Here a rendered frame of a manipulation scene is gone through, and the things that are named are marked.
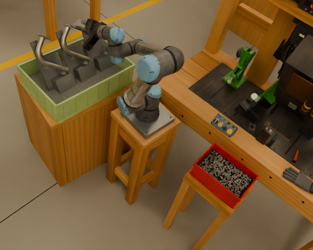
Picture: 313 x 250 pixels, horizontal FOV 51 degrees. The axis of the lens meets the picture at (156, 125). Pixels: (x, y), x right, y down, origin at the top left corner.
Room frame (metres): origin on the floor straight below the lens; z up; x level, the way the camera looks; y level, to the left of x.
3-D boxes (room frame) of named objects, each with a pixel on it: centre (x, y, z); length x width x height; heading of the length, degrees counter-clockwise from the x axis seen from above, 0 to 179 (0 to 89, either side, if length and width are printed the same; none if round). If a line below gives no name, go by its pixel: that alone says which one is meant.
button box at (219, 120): (1.37, -0.41, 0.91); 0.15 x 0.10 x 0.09; 60
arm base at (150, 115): (1.34, 0.07, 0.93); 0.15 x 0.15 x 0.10
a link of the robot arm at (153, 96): (1.33, 0.08, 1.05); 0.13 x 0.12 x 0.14; 135
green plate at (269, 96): (1.51, -0.63, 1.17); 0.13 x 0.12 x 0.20; 60
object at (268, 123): (1.40, -0.74, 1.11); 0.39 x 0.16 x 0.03; 150
